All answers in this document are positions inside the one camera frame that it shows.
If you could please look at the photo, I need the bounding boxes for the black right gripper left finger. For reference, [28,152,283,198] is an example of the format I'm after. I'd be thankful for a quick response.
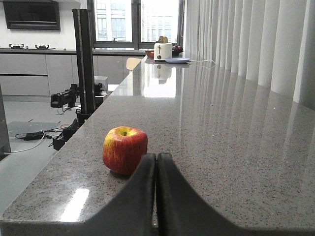
[81,153,156,236]

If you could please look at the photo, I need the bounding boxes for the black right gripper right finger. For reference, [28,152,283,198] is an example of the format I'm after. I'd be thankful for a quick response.
[157,153,246,236]

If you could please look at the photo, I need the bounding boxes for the red yellow apple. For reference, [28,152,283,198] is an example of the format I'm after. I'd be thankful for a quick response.
[103,126,148,175]

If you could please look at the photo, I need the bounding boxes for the black mobile robot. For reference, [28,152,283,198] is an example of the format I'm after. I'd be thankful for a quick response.
[50,9,105,150]

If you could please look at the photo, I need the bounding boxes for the wooden chair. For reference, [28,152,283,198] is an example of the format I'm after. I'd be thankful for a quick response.
[126,58,142,72]

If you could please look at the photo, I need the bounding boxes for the light blue plate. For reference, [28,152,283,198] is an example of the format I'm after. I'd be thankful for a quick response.
[165,58,190,64]

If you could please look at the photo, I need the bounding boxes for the white toaster with bread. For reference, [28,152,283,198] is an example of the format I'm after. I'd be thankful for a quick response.
[154,36,172,61]

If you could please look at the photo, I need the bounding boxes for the white vertical curtain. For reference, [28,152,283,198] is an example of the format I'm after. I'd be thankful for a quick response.
[184,0,315,108]

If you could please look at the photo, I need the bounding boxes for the gas stove burners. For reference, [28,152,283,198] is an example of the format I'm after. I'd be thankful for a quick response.
[9,44,55,50]

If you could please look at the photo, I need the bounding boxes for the black range hood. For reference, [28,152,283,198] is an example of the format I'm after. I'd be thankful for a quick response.
[3,0,61,31]

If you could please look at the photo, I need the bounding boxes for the black power adapter with cable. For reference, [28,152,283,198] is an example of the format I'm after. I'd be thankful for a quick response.
[10,129,61,154]

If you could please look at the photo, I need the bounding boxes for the white power cable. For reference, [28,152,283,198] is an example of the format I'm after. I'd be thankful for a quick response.
[188,59,217,69]

